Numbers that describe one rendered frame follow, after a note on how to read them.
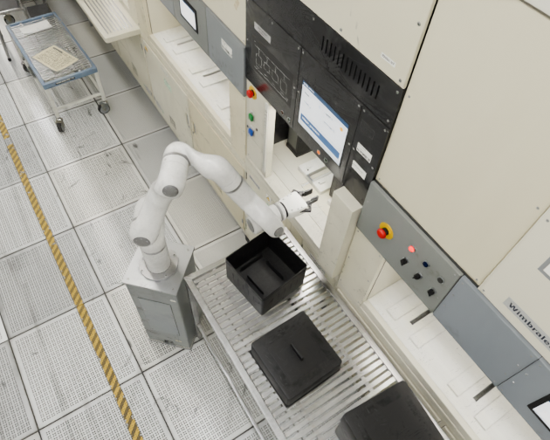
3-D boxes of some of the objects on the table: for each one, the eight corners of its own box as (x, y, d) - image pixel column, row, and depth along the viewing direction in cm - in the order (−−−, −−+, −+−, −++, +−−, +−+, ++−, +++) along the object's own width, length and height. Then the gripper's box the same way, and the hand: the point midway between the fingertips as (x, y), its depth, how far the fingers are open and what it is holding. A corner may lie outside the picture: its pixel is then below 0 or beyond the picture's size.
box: (332, 429, 191) (342, 415, 171) (388, 395, 200) (404, 378, 180) (371, 501, 177) (388, 494, 157) (429, 462, 186) (453, 451, 166)
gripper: (292, 219, 194) (327, 202, 200) (271, 192, 202) (305, 175, 208) (291, 230, 200) (325, 211, 207) (270, 202, 208) (303, 187, 214)
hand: (311, 195), depth 207 cm, fingers open, 4 cm apart
